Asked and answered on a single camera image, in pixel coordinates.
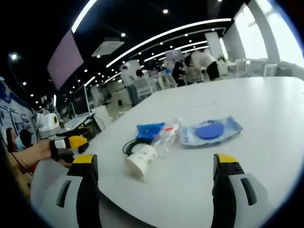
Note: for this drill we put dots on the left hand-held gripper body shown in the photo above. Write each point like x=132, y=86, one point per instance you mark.
x=48, y=126

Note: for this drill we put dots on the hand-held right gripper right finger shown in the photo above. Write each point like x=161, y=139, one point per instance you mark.
x=223, y=190

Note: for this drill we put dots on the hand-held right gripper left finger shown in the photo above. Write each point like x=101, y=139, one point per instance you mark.
x=88, y=190

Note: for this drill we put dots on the white paper cup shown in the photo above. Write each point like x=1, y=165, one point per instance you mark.
x=140, y=161

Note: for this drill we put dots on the clear packet with blue disc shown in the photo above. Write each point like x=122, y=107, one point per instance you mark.
x=209, y=131

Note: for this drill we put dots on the blue plastic packet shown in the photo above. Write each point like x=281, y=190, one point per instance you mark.
x=147, y=130

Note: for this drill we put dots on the clear plastic bottle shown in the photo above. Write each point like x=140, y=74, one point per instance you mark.
x=166, y=140

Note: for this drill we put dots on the desk monitor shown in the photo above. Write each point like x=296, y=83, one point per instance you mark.
x=80, y=99

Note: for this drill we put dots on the large purple hanging screen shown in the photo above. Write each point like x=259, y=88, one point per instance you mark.
x=65, y=59

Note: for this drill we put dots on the white table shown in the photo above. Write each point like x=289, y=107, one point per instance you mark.
x=237, y=107

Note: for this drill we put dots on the white mesh chair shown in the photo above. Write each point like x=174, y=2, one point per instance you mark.
x=143, y=88

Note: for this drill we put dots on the ceiling air vent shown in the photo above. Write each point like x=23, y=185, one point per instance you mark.
x=108, y=46

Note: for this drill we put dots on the straight ceiling light strip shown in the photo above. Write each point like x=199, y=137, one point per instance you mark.
x=83, y=15

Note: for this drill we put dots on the green potted plant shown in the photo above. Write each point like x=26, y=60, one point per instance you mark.
x=222, y=59

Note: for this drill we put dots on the small hanging display screen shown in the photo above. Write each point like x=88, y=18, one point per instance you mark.
x=173, y=54

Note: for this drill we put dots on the long curved ceiling light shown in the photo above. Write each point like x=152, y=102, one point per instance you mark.
x=166, y=33

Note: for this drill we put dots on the white desk with black frame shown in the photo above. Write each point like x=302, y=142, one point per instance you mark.
x=76, y=121

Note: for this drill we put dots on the wall poster boards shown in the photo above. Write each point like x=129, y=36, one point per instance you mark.
x=14, y=118

